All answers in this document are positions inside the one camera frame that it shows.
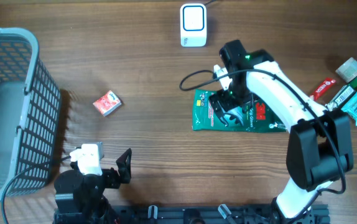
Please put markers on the green lid jar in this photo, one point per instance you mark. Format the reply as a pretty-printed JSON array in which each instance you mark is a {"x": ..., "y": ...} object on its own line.
[{"x": 348, "y": 72}]

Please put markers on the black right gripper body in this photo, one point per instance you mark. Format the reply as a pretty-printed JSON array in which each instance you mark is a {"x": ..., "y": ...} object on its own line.
[{"x": 230, "y": 98}]

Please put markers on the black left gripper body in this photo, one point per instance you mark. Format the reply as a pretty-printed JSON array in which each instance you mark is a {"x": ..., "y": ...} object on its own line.
[{"x": 109, "y": 180}]

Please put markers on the green 3M gloves package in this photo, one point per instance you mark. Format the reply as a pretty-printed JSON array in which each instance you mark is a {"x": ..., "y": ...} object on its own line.
[{"x": 258, "y": 118}]

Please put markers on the white barcode scanner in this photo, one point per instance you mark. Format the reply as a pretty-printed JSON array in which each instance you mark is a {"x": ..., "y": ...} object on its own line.
[{"x": 193, "y": 25}]

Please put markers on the grey plastic mesh basket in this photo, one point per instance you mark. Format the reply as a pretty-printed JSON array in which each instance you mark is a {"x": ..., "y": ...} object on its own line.
[{"x": 30, "y": 103}]

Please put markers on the red Nescafe stick sachet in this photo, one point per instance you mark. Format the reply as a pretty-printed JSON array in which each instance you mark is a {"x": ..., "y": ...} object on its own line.
[{"x": 322, "y": 88}]

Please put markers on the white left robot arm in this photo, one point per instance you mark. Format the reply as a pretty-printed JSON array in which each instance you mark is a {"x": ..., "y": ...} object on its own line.
[{"x": 79, "y": 197}]

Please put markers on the small red juice box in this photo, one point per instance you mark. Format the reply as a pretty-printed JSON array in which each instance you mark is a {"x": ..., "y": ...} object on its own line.
[{"x": 107, "y": 103}]

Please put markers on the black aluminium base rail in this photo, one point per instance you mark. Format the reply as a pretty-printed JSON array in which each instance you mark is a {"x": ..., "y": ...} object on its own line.
[{"x": 197, "y": 214}]

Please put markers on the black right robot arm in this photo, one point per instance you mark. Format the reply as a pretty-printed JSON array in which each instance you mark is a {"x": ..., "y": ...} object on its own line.
[{"x": 319, "y": 150}]

